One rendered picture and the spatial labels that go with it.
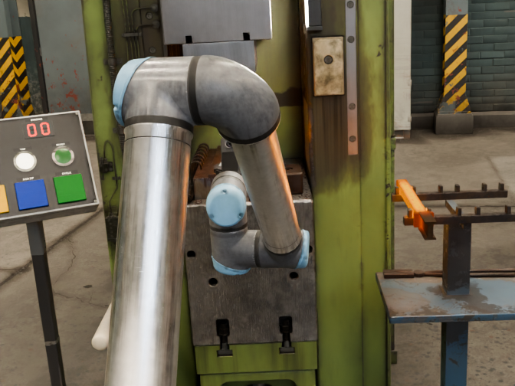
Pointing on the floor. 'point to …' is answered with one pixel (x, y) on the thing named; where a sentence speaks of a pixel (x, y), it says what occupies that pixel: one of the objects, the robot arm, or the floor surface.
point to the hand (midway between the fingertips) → (232, 160)
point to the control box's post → (46, 301)
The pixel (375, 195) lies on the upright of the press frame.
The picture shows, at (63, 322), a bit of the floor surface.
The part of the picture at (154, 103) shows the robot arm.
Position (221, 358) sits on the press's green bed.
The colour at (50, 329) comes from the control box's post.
